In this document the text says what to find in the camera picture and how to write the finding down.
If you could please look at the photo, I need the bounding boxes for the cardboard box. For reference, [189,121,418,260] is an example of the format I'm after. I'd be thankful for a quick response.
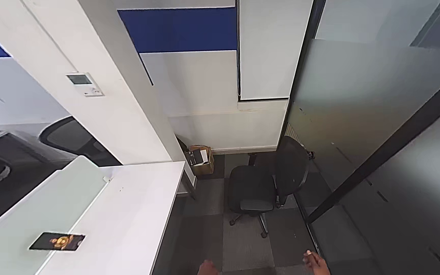
[186,145,214,176]

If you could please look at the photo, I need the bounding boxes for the white wall thermostat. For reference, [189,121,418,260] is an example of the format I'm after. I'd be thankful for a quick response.
[66,72,105,98]

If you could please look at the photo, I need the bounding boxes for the person's left hand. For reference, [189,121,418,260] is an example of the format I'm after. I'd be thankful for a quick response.
[198,260,219,275]

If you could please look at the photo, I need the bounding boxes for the black office chair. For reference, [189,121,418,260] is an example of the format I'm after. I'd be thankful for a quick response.
[228,135,315,239]

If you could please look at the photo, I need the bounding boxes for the person's right hand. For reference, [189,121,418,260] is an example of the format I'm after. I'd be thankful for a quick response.
[303,249,331,275]

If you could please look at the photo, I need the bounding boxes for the black box with white label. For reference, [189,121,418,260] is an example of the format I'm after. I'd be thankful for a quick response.
[187,148,208,166]

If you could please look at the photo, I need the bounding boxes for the white desk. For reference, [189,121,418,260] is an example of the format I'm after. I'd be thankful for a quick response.
[35,161,186,275]

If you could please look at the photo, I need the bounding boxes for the black mesh chair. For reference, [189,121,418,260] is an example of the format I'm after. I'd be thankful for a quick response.
[38,116,123,167]

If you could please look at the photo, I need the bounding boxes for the black framed frosted glass partition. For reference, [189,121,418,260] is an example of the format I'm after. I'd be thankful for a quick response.
[277,0,440,275]

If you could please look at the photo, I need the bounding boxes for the frosted glass desk divider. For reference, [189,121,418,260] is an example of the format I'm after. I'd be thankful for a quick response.
[0,155,112,275]

